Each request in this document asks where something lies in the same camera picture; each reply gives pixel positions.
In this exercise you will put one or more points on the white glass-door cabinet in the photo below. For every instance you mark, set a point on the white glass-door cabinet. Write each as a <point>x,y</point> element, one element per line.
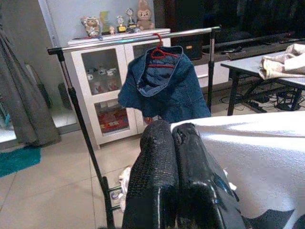
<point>121,62</point>

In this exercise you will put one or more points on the grey curtain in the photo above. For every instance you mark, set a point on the grey curtain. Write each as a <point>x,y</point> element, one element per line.
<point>23,95</point>

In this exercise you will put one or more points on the beige cloth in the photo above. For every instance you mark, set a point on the beige cloth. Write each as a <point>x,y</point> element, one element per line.
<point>281,64</point>

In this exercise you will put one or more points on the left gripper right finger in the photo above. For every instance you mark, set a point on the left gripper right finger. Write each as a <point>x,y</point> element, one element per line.
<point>195,171</point>

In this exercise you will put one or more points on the small trophy with black base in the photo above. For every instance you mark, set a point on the small trophy with black base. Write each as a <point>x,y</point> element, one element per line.
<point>121,28</point>

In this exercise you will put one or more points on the green glass trophy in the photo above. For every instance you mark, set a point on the green glass trophy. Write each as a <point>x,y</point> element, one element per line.
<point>104,21</point>

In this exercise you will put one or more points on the tall trophy with black base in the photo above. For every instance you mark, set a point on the tall trophy with black base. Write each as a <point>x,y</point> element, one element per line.
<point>131,25</point>

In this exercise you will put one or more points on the tiny doll figure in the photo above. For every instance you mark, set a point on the tiny doll figure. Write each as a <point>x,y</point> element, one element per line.
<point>112,30</point>

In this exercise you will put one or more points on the white floor cloth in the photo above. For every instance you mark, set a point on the white floor cloth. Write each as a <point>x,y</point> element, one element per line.
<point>125,176</point>

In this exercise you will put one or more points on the white printed shirt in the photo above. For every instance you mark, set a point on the white printed shirt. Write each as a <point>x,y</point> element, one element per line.
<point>257,155</point>

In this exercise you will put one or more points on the metal clothes rack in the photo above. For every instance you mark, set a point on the metal clothes rack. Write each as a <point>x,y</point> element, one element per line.
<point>119,42</point>

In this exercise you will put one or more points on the white table with black legs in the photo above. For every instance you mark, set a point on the white table with black legs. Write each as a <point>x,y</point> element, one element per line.
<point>243,63</point>

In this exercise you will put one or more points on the teal floor mat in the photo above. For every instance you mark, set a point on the teal floor mat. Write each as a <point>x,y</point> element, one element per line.
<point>19,159</point>

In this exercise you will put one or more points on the red plastic hanger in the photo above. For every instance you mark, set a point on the red plastic hanger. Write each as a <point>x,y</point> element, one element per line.
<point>158,49</point>

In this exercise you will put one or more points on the brown plush toy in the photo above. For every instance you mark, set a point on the brown plush toy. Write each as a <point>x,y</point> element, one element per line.
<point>144,16</point>

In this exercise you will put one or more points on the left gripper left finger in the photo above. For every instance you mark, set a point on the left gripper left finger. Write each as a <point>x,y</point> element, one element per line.
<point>155,167</point>

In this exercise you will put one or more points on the blue denim garment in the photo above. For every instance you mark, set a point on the blue denim garment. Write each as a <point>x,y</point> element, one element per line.
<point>186,95</point>

